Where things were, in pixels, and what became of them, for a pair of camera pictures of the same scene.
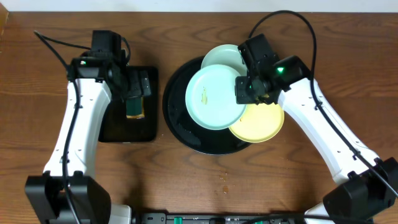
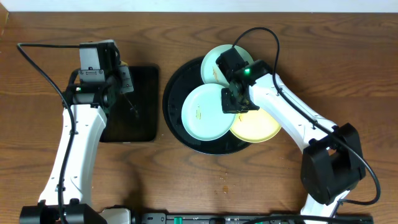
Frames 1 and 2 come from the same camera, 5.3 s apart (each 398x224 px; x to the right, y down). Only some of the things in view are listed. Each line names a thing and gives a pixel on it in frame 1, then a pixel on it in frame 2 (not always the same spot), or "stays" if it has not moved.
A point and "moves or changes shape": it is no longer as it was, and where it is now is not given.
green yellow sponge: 135,107 moves or changes shape
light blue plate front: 211,98 moves or changes shape
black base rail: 242,218 stays
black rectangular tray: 117,127 stays
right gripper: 244,96 → 229,106
